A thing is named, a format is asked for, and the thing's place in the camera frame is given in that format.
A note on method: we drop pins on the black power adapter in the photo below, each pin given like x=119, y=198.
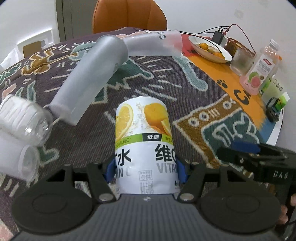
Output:
x=217, y=37

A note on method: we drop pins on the frosted cup with sticker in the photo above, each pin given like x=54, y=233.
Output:
x=161, y=43

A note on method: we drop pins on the tall frosted grey cup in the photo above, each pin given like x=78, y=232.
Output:
x=88, y=78

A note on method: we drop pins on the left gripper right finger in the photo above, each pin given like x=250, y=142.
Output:
x=191, y=177

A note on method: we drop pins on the person's right hand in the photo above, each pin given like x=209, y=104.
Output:
x=283, y=219

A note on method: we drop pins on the grey door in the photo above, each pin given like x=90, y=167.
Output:
x=74, y=18

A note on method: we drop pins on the white fruit bowl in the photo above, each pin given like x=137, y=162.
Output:
x=210, y=50

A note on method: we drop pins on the lemon label plastic cup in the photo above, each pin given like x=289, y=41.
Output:
x=145, y=160

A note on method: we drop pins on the orange chair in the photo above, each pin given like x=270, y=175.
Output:
x=111, y=15

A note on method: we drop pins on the green white drink bottle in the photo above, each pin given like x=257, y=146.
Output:
x=272, y=88

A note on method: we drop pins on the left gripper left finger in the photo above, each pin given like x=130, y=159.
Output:
x=99, y=176

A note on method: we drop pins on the frosted white plastic cup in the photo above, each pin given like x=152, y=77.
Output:
x=19, y=160

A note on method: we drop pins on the pink guava drink bottle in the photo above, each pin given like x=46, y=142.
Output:
x=264, y=66

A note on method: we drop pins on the clear ribbed plastic cup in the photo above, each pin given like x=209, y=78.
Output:
x=25, y=120

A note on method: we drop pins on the clear drinking glass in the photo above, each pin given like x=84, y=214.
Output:
x=241, y=62

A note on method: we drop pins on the white frame with cardboard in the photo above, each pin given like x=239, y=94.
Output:
x=36, y=42

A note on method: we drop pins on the brown woven basket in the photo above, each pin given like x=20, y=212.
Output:
x=232, y=45

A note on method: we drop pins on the patterned woven table cloth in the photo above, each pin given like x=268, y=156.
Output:
x=196, y=96

